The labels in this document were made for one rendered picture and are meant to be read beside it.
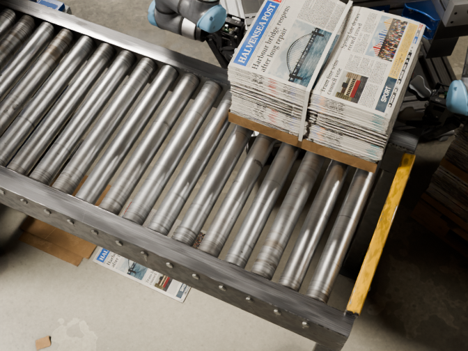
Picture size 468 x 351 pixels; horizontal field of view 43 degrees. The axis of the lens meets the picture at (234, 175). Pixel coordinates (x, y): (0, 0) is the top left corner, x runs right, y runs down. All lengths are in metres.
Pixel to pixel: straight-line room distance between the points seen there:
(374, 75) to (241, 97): 0.31
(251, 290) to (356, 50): 0.57
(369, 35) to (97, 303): 1.33
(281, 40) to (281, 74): 0.09
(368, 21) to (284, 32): 0.19
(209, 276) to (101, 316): 0.91
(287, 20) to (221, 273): 0.59
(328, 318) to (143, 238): 0.44
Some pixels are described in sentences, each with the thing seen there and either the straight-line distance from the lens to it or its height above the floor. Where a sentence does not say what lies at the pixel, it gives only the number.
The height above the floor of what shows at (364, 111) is 1.03.
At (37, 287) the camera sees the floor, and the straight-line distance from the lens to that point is 2.26.
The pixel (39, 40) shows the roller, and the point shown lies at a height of 0.79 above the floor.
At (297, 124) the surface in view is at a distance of 1.39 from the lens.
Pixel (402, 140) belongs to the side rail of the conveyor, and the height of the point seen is 0.80.
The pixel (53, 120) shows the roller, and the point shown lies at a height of 0.80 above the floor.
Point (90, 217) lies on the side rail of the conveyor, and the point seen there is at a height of 0.80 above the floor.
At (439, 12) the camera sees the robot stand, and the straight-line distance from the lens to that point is 2.01.
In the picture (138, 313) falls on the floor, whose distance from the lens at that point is 2.14.
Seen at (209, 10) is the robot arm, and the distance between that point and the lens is 1.53.
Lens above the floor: 2.01
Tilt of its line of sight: 59 degrees down
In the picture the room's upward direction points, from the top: straight up
